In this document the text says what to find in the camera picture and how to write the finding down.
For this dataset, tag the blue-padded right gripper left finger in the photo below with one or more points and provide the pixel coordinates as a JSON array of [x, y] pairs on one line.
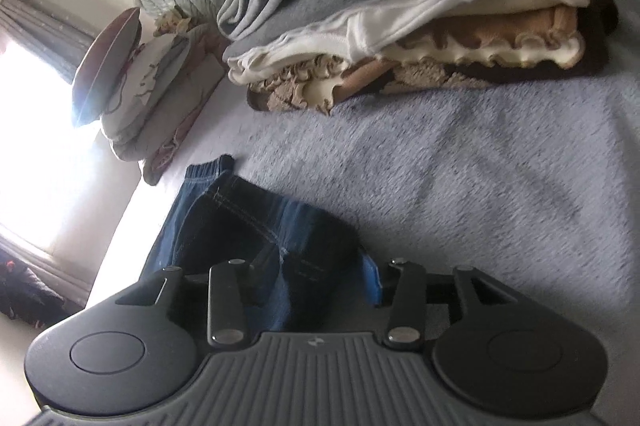
[[233, 285]]

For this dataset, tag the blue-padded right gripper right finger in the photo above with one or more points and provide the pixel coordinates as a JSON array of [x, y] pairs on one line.
[[401, 286]]

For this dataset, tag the dark blue jeans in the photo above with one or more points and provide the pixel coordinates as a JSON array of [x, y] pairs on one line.
[[309, 262]]

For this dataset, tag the stack of folded clothes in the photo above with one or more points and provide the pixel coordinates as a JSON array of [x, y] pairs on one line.
[[312, 54]]

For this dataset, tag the window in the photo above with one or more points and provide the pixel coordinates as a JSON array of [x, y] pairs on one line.
[[62, 189]]

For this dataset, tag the pink grey pillow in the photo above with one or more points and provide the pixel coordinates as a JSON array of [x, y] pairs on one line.
[[100, 69]]

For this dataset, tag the right grey curtain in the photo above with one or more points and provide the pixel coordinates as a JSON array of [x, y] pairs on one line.
[[53, 34]]

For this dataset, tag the dark jacket hanging on wall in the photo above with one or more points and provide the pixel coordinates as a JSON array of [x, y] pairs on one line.
[[25, 297]]

